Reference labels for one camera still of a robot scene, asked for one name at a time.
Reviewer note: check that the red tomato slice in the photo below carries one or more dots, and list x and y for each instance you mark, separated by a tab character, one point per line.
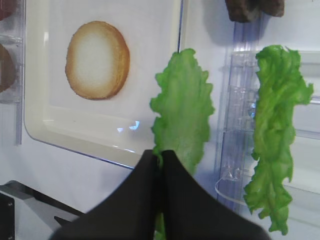
7	8

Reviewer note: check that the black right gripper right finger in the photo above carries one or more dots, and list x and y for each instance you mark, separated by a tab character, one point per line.
190	213

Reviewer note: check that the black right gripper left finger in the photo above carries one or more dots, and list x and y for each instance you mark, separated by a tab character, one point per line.
129	213

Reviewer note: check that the brown meat patty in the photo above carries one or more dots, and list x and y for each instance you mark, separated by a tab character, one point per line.
275	8
242	11

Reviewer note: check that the clear acrylic left rack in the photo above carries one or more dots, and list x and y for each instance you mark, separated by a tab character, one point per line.
12	37

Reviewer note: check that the green lettuce leaf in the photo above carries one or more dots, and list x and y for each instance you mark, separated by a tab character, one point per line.
184	106
281	88

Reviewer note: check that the clear acrylic right rack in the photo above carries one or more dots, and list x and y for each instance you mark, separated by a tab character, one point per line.
234	156

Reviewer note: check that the round toasted bun slice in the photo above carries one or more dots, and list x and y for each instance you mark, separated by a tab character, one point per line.
97	61

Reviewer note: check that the clear acrylic rack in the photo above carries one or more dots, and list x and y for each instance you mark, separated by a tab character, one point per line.
12	37
234	156

